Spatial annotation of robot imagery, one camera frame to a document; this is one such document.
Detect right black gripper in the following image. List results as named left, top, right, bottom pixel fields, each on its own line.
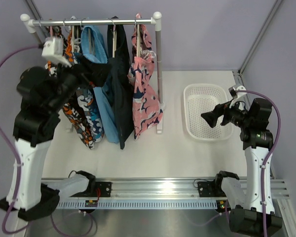
left=201, top=97, right=253, bottom=129

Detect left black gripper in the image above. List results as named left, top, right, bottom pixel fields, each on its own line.
left=48, top=54, right=113, bottom=114

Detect pink shark print shorts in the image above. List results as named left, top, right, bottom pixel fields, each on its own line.
left=127, top=24, right=163, bottom=140

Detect beige wooden hanger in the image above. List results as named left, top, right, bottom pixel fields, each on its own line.
left=135, top=13, right=142, bottom=57

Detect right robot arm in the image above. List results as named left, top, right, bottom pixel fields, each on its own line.
left=201, top=98, right=283, bottom=237

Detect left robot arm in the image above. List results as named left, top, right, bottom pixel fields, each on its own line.
left=0, top=56, right=111, bottom=222

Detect navy blue shorts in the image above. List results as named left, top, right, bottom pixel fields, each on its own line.
left=107, top=25, right=134, bottom=150

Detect light blue shorts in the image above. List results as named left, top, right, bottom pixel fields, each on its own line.
left=81, top=25, right=119, bottom=144

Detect white plastic hanger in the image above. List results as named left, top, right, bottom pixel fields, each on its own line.
left=71, top=26, right=81, bottom=53

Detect orange black camouflage shorts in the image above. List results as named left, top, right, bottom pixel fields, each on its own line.
left=53, top=26, right=95, bottom=149

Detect pink hanger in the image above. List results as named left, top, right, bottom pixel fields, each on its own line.
left=49, top=26, right=55, bottom=38

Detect white perforated plastic basket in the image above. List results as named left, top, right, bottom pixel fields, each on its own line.
left=183, top=83, right=233, bottom=142

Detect white metal clothes rack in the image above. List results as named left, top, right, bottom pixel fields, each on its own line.
left=15, top=12, right=162, bottom=135

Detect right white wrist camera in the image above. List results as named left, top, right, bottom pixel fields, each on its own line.
left=229, top=84, right=247, bottom=108

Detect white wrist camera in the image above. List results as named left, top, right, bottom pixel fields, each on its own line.
left=41, top=37, right=72, bottom=67
left=229, top=84, right=247, bottom=108

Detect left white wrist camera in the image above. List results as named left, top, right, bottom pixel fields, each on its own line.
left=41, top=37, right=72, bottom=67

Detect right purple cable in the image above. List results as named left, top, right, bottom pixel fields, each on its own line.
left=187, top=90, right=282, bottom=237

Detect left aluminium frame post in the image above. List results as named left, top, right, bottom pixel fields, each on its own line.
left=23, top=0, right=41, bottom=20

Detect aluminium frame post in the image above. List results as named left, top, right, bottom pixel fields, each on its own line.
left=23, top=0, right=41, bottom=20
left=238, top=0, right=285, bottom=76

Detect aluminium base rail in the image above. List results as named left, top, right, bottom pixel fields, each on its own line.
left=40, top=177, right=290, bottom=199

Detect right aluminium frame post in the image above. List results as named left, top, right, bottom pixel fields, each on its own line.
left=238, top=0, right=285, bottom=76

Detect white slotted cable duct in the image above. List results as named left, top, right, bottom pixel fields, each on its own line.
left=57, top=199, right=217, bottom=210

